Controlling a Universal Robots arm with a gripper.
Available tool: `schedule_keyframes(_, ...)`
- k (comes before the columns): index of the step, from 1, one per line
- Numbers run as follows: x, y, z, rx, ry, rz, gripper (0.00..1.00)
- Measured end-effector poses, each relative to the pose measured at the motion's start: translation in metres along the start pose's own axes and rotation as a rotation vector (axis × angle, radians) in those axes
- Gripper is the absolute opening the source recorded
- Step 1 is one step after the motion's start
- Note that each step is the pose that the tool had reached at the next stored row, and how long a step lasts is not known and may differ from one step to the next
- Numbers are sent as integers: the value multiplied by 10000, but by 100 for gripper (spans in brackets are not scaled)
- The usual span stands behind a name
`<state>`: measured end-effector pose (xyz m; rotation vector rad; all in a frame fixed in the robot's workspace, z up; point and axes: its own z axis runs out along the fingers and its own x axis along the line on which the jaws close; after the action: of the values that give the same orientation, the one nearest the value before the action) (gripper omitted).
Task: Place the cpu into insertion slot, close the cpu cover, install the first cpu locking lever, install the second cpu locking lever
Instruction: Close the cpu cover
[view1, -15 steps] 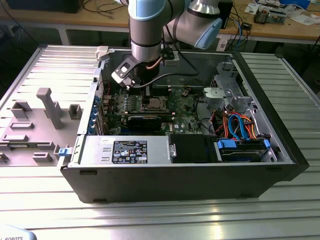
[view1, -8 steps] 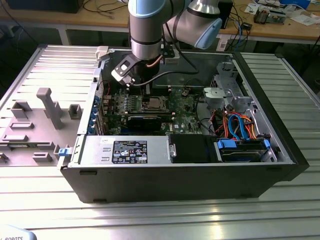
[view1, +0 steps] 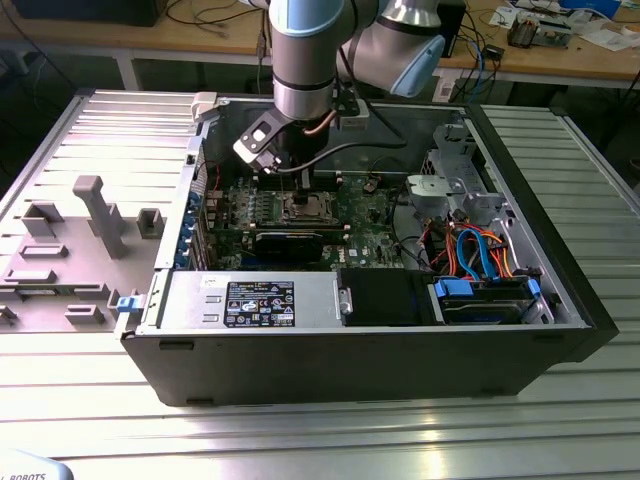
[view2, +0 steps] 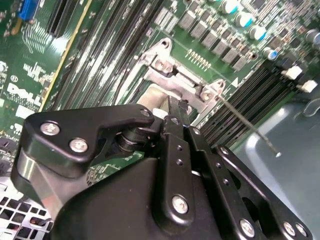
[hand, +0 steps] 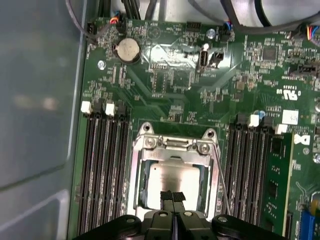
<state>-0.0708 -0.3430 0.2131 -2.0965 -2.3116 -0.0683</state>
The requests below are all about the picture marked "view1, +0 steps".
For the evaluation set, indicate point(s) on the blue plastic clip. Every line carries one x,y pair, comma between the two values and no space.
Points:
129,304

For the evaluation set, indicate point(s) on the hard disk blue carrier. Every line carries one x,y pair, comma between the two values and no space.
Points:
480,314

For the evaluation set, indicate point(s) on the wooden desk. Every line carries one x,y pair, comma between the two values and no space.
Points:
550,62

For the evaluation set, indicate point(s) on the round coin battery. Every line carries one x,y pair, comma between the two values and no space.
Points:
369,186

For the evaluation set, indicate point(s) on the white plastic case latch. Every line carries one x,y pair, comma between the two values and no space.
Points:
205,106

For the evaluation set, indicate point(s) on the silver CPU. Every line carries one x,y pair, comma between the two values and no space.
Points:
315,209

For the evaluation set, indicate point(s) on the silver metal bracket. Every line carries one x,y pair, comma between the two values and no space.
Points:
430,192

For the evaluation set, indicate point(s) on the finned metal cooler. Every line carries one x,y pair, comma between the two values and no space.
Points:
522,32

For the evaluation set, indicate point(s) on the grey parts rack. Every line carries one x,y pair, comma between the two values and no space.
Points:
105,220

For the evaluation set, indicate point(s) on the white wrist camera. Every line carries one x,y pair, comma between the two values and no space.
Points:
354,117
257,145

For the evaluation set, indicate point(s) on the green motherboard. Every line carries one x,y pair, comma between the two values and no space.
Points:
372,232

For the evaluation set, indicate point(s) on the white label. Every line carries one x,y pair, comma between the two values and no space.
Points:
444,90

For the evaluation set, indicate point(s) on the silver power supply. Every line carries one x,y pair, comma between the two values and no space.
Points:
190,300

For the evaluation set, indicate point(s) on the white papers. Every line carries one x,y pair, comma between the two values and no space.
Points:
607,39

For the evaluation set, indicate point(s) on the small black adapter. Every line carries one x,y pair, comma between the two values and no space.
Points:
494,51

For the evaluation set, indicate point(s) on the black PC case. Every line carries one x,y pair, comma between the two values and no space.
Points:
325,365

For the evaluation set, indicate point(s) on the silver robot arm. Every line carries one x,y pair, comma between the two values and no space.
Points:
305,65

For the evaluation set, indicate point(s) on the black graphics card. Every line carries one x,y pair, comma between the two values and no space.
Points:
287,247

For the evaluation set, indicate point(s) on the RAM slot white clips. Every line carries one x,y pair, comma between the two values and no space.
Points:
326,173
335,222
335,230
326,182

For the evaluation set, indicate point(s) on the black drive bay box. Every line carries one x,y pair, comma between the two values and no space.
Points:
380,300

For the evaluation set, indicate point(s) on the black monitor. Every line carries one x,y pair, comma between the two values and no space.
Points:
85,10

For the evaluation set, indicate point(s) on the white sticker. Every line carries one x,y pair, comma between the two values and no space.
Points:
354,253

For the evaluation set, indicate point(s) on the grey metal device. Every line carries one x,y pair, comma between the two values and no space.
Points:
555,32

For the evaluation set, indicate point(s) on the pale blue teach pendant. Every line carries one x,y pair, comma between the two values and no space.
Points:
30,467

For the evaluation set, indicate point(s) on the silver drive cage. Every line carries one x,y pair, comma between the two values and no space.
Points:
450,145

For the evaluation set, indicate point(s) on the metal locking lever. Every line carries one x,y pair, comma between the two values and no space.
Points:
282,185

